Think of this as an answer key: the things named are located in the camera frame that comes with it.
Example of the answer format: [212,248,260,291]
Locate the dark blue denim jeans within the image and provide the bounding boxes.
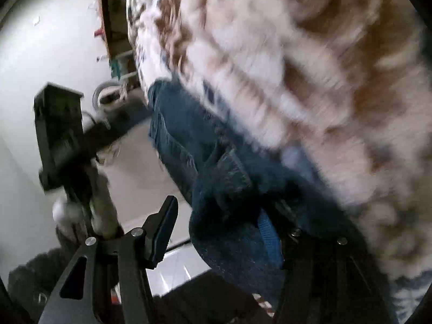
[148,80,362,304]

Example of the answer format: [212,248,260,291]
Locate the floral fleece bed blanket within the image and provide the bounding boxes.
[126,0,431,323]

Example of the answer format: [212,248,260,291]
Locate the white gloved left hand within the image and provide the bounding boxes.
[52,167,122,244]

